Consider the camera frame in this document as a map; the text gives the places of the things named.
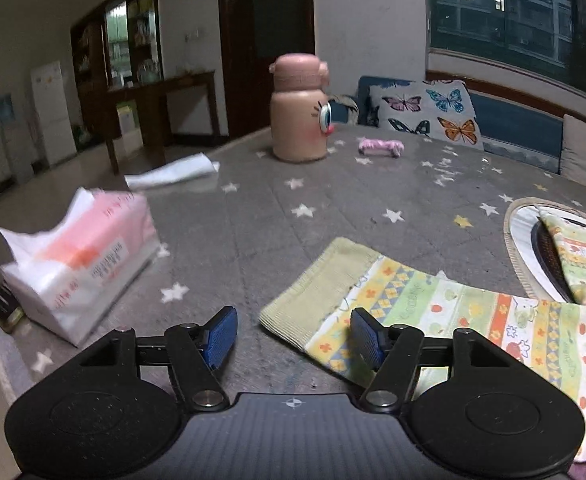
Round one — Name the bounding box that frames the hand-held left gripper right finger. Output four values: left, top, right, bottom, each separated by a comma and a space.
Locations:
350, 307, 511, 413

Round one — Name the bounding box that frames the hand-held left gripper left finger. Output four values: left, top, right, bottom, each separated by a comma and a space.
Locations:
75, 305, 238, 412

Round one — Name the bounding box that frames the patterned green children's shirt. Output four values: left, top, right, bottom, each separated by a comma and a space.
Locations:
259, 210, 586, 463

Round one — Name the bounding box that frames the grey star table cover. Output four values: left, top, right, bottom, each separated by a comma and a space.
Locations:
0, 122, 586, 480

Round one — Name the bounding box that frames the pink white tissue pack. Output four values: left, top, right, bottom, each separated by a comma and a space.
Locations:
0, 187, 158, 347

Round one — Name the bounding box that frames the white crumpled tissue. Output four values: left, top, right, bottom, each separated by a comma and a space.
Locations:
124, 152, 221, 192

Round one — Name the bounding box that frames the round built-in induction cooker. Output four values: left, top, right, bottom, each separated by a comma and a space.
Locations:
503, 197, 586, 303

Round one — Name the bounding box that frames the small pink toy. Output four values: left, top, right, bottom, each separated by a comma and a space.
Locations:
358, 136, 406, 158

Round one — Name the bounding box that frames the small dark box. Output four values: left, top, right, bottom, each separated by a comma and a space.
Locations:
0, 280, 26, 335

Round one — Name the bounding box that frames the pink cartoon water bottle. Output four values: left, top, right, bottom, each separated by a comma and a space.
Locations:
269, 53, 334, 163

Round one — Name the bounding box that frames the striped beige cloth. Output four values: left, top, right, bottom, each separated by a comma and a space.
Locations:
330, 94, 361, 123

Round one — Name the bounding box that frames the butterfly print pillow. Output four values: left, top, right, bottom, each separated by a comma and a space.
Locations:
368, 79, 484, 151

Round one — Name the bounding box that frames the blue sofa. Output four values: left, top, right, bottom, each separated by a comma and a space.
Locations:
330, 76, 586, 176

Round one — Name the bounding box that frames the dark wooden side table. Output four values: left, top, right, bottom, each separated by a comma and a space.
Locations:
105, 71, 221, 176

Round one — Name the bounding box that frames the white refrigerator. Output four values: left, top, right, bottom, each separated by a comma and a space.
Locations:
29, 60, 78, 168

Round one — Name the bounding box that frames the dark wooden door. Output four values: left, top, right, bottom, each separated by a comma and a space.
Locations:
217, 0, 316, 138

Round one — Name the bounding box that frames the wooden display cabinet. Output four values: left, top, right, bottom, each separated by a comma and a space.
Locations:
70, 0, 166, 131

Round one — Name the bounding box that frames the large window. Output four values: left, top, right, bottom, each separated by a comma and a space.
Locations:
425, 0, 586, 96

